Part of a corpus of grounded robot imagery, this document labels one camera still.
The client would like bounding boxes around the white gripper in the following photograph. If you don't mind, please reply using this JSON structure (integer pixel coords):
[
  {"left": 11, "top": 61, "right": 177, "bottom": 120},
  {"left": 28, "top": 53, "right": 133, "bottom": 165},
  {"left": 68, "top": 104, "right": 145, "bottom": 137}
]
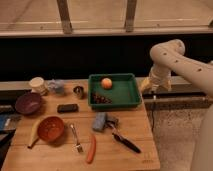
[{"left": 140, "top": 65, "right": 172, "bottom": 92}]

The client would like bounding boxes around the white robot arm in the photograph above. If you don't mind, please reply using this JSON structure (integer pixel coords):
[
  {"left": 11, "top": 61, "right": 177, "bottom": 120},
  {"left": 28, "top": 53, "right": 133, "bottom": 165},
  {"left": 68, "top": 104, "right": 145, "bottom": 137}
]
[{"left": 140, "top": 39, "right": 213, "bottom": 171}]

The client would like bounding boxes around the green plastic tray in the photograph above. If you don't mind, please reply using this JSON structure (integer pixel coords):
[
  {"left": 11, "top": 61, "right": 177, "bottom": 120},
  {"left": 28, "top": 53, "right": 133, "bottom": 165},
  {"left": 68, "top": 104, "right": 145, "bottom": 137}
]
[{"left": 88, "top": 73, "right": 142, "bottom": 110}]

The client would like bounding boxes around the orange peach fruit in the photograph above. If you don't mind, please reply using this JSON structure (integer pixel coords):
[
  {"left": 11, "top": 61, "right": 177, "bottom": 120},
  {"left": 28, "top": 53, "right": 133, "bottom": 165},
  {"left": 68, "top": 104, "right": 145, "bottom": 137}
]
[{"left": 101, "top": 78, "right": 112, "bottom": 89}]

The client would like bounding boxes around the crumpled metal foil object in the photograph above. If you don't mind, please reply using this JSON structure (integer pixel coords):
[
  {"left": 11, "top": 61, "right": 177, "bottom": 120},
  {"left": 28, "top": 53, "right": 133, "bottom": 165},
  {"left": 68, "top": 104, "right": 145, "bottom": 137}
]
[{"left": 106, "top": 115, "right": 119, "bottom": 128}]

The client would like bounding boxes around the dark grape bunch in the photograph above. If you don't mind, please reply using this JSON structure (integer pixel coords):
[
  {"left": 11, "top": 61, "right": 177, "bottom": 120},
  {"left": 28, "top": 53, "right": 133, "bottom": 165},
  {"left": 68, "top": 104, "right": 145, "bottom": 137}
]
[{"left": 92, "top": 93, "right": 111, "bottom": 104}]

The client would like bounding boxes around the small metal cup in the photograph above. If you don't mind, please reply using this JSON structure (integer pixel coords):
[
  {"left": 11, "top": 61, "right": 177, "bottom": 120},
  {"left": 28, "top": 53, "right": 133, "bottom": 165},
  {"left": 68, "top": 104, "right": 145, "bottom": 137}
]
[{"left": 73, "top": 86, "right": 84, "bottom": 99}]

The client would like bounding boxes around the black rectangular block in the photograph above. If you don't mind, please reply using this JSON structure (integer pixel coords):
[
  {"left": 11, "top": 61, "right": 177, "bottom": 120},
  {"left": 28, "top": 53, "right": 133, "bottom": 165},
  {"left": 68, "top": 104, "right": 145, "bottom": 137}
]
[{"left": 57, "top": 104, "right": 78, "bottom": 113}]

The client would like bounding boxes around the orange carrot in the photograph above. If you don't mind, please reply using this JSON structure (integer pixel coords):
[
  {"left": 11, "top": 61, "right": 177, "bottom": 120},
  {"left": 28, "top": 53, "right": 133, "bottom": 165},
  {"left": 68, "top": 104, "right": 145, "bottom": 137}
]
[{"left": 86, "top": 134, "right": 96, "bottom": 164}]

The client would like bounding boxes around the metal fork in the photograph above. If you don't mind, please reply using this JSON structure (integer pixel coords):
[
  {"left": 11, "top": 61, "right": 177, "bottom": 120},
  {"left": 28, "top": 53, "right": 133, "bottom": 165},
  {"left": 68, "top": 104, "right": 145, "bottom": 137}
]
[{"left": 70, "top": 123, "right": 83, "bottom": 153}]

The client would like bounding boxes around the orange bowl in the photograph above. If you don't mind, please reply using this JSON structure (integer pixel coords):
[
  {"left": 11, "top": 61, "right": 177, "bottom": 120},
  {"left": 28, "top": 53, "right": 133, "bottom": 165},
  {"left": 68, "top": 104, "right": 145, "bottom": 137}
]
[{"left": 37, "top": 116, "right": 64, "bottom": 142}]

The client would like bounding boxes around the white paper cup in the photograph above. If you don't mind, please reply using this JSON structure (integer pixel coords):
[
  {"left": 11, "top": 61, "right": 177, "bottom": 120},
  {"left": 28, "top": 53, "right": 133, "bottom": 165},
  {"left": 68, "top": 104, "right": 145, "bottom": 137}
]
[{"left": 29, "top": 77, "right": 47, "bottom": 95}]

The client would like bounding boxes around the purple bowl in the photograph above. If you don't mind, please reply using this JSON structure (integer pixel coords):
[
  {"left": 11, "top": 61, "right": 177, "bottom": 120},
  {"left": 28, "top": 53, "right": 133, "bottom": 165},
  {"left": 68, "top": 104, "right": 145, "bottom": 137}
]
[{"left": 15, "top": 92, "right": 42, "bottom": 115}]

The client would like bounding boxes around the yellow banana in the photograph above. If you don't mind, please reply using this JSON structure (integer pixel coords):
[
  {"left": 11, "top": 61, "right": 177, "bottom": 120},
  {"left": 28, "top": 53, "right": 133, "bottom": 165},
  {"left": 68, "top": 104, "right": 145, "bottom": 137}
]
[{"left": 27, "top": 119, "right": 41, "bottom": 149}]

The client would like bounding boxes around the blue box at left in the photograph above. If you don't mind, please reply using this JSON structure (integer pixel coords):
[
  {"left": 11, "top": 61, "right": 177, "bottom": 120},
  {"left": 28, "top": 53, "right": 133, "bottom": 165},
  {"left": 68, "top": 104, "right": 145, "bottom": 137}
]
[{"left": 0, "top": 114, "right": 20, "bottom": 132}]

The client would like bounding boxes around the black handled peeler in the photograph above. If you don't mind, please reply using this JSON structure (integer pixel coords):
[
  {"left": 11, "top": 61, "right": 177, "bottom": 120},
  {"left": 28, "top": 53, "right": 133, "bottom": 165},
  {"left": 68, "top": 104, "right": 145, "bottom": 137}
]
[{"left": 112, "top": 130, "right": 141, "bottom": 153}]

